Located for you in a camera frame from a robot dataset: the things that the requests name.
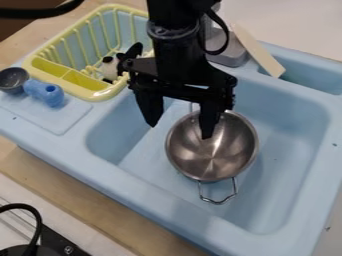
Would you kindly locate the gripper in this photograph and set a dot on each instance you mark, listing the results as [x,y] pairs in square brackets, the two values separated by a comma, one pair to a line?
[187,81]

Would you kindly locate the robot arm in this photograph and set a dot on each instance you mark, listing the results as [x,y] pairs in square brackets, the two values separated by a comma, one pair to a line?
[176,36]

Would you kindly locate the silver pot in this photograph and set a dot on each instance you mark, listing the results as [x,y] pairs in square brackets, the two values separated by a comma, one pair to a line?
[209,156]

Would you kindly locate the blue spoon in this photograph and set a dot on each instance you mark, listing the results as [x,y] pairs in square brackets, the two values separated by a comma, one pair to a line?
[44,91]

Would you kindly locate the grey tap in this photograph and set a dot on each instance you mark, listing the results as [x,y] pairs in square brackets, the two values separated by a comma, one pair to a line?
[231,50]

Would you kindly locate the black and white plush panda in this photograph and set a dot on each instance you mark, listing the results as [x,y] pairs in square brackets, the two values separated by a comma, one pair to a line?
[110,68]

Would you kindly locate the light blue toy sink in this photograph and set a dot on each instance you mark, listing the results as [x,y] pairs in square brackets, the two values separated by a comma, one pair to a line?
[276,140]

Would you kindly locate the yellow dish rack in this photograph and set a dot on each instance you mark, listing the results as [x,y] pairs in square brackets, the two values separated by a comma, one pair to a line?
[80,78]

